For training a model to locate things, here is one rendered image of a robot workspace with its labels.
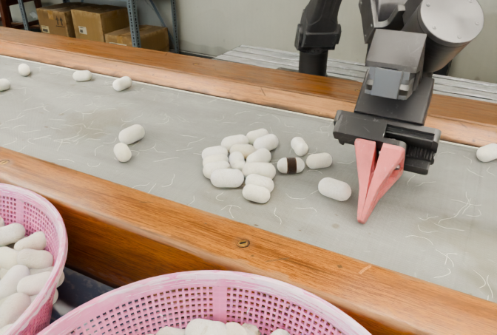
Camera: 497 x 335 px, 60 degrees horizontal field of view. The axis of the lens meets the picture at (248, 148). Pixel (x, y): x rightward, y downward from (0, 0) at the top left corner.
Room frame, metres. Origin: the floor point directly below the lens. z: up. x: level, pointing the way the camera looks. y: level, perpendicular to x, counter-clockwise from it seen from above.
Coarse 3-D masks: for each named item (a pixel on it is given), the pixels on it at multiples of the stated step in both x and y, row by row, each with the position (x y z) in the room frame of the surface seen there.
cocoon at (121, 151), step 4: (116, 144) 0.48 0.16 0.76; (120, 144) 0.48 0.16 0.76; (124, 144) 0.48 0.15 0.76; (116, 148) 0.47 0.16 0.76; (120, 148) 0.47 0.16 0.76; (124, 148) 0.47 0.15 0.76; (128, 148) 0.47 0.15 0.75; (116, 152) 0.46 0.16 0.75; (120, 152) 0.46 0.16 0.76; (124, 152) 0.46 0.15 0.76; (128, 152) 0.46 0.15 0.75; (116, 156) 0.46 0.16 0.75; (120, 156) 0.46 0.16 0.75; (124, 156) 0.46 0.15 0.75; (128, 156) 0.46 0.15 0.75; (120, 160) 0.46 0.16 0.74; (124, 160) 0.46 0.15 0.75
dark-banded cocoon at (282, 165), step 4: (280, 160) 0.44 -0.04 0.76; (284, 160) 0.44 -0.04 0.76; (300, 160) 0.44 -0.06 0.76; (280, 164) 0.43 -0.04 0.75; (284, 164) 0.43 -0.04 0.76; (300, 164) 0.43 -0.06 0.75; (304, 164) 0.44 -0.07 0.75; (280, 168) 0.43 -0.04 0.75; (284, 168) 0.43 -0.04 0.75; (300, 168) 0.43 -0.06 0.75; (284, 172) 0.43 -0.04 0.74
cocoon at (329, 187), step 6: (324, 180) 0.39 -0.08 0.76; (330, 180) 0.39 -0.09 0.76; (336, 180) 0.39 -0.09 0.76; (318, 186) 0.39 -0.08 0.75; (324, 186) 0.39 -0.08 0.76; (330, 186) 0.38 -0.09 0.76; (336, 186) 0.38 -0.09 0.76; (342, 186) 0.38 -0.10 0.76; (348, 186) 0.38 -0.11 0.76; (324, 192) 0.39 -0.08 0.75; (330, 192) 0.38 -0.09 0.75; (336, 192) 0.38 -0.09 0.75; (342, 192) 0.38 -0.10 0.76; (348, 192) 0.38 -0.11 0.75; (336, 198) 0.38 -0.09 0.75; (342, 198) 0.38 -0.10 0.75
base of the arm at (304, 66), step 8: (304, 56) 0.92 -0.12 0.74; (312, 56) 0.91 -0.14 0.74; (320, 56) 0.91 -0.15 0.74; (304, 64) 0.92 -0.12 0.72; (312, 64) 0.91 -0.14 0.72; (320, 64) 0.91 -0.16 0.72; (304, 72) 0.92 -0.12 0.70; (312, 72) 0.91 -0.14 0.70; (320, 72) 0.92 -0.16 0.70; (352, 80) 0.93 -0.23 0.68
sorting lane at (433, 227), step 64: (0, 64) 0.85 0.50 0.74; (0, 128) 0.56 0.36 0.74; (64, 128) 0.56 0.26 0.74; (192, 128) 0.56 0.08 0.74; (256, 128) 0.56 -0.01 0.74; (320, 128) 0.56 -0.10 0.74; (192, 192) 0.40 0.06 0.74; (448, 192) 0.40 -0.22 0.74; (384, 256) 0.30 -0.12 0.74; (448, 256) 0.30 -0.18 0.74
